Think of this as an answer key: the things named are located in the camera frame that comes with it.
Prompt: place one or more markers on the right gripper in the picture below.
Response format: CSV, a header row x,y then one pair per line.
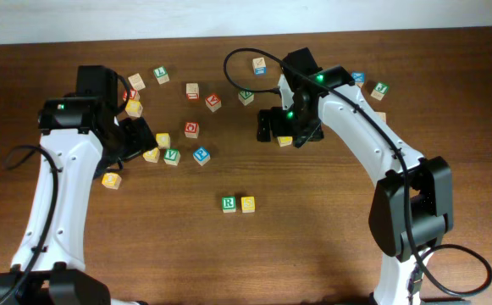
x,y
279,126

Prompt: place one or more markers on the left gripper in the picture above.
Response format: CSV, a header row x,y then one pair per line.
x,y
144,139

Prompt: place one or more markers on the yellow S block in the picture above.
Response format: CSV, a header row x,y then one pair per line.
x,y
248,204

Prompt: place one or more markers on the green R block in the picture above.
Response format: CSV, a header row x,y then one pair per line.
x,y
229,204

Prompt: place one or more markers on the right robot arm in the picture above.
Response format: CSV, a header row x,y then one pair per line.
x,y
412,205

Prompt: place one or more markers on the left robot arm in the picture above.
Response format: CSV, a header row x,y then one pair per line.
x,y
82,138

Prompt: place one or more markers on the yellow block lower right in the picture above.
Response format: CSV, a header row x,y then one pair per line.
x,y
284,141

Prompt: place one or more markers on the yellow block by V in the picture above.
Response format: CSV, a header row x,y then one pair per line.
x,y
152,155

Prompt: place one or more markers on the yellow C block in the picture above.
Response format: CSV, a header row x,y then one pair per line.
x,y
163,140

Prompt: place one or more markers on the yellow block upper left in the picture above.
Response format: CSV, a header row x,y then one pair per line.
x,y
134,108

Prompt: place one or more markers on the green V block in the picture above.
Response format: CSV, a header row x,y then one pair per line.
x,y
172,156

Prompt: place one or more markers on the red A block left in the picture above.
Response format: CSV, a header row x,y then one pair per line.
x,y
131,95

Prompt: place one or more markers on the red a block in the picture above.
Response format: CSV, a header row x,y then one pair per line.
x,y
213,102
131,95

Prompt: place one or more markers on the yellow O block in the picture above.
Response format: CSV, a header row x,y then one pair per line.
x,y
111,180

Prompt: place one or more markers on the plain wooden block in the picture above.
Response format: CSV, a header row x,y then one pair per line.
x,y
136,82

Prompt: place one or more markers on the red Q block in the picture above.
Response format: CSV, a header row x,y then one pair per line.
x,y
192,129

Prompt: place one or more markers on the green Z block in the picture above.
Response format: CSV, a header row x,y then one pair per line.
x,y
246,97

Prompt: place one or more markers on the green L block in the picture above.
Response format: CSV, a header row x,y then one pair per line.
x,y
161,74

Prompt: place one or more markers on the blue P block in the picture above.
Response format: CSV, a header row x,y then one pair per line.
x,y
201,155

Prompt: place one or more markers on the wooden block blue edge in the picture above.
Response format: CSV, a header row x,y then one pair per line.
x,y
259,66

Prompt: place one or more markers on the wooden block red edge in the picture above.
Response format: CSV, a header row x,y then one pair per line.
x,y
192,91

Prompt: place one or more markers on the red A block centre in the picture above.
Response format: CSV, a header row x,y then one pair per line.
x,y
213,102

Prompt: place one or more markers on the blue X block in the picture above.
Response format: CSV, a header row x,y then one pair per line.
x,y
359,78

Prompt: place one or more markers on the wooden block green edge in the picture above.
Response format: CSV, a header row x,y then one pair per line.
x,y
382,115

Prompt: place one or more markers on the green J block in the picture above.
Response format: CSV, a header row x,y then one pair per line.
x,y
379,91

